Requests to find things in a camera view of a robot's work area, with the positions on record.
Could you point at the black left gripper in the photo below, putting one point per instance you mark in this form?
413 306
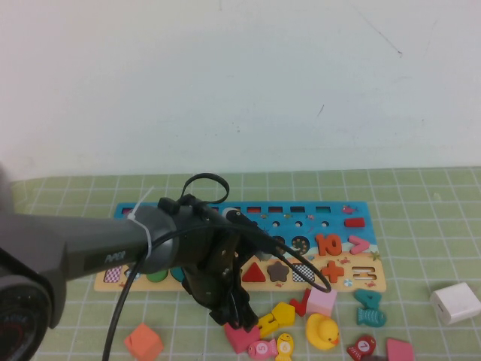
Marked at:
203 259

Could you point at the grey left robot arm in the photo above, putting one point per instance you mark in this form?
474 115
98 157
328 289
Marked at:
75 240

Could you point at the yellow equals sign piece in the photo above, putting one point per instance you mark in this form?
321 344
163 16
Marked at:
267 326

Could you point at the red triangle piece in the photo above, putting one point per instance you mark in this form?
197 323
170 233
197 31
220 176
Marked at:
254 274

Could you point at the yellow pentagon piece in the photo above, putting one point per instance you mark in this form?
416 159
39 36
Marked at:
283 312

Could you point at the brown star piece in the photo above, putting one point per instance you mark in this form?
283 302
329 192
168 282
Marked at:
279 271

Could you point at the red less-than sign piece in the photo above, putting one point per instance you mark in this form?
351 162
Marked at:
300 305

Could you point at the teal heart piece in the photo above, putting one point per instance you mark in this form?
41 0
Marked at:
177 275

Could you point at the green circle piece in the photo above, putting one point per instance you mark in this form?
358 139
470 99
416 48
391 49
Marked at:
156 277

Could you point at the orange plus sign piece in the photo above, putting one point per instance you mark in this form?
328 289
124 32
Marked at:
332 271

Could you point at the orange number ten piece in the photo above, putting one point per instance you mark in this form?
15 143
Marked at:
322 244

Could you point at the teal number four piece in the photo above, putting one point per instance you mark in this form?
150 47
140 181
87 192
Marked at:
370 297

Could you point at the pink greater-than sign piece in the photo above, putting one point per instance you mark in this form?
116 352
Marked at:
362 244

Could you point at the blue wooden number puzzle board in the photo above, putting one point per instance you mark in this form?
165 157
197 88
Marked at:
338 210

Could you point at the red minus sign piece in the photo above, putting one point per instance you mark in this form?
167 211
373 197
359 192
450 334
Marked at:
355 222

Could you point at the dark pink trapezoid block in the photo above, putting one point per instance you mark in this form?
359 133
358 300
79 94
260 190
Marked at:
240 340

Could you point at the pink wooden fish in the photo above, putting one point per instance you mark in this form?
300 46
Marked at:
261 346

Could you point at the yellow wooden fish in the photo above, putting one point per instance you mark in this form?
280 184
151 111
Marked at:
284 346

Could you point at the light pink square block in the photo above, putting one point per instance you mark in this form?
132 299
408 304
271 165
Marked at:
321 301

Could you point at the yellow rubber duck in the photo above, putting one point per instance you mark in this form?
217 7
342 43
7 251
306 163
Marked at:
321 332

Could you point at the orange cube block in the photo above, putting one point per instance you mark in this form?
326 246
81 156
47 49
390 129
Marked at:
144 340

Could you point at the white zip tie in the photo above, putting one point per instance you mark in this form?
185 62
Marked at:
144 231

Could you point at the red wooden fish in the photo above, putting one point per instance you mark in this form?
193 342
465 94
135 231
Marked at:
362 346

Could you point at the teal wooden fish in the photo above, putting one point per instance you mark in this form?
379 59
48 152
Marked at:
372 316

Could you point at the pink rhombus block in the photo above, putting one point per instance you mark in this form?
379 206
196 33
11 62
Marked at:
399 349

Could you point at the white charger adapter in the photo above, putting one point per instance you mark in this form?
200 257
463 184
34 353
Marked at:
454 302

